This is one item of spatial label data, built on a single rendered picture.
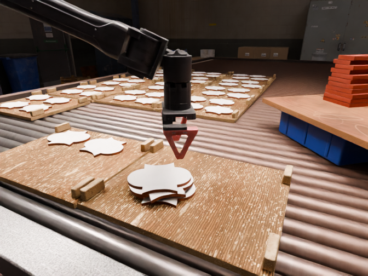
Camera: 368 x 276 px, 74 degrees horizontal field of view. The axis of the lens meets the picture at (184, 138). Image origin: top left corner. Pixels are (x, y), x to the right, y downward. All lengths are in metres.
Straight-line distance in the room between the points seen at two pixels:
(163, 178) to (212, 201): 0.12
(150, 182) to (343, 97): 0.77
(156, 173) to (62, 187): 0.23
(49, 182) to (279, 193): 0.55
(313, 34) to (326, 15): 0.43
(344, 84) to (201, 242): 0.79
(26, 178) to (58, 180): 0.09
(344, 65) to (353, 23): 5.88
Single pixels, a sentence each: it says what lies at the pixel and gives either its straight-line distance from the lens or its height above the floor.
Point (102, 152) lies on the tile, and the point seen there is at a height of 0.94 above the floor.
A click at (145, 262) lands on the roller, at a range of 0.47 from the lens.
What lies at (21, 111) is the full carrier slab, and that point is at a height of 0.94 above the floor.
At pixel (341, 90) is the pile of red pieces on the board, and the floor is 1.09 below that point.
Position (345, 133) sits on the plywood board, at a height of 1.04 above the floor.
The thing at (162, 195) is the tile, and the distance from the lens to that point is 0.53.
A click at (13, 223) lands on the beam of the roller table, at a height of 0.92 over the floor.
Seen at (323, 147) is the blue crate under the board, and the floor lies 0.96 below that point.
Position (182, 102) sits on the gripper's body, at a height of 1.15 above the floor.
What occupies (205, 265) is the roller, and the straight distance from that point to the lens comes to 0.47.
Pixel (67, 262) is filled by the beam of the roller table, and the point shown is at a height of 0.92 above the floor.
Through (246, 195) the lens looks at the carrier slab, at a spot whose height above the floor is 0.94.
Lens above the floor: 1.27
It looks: 22 degrees down
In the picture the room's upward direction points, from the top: straight up
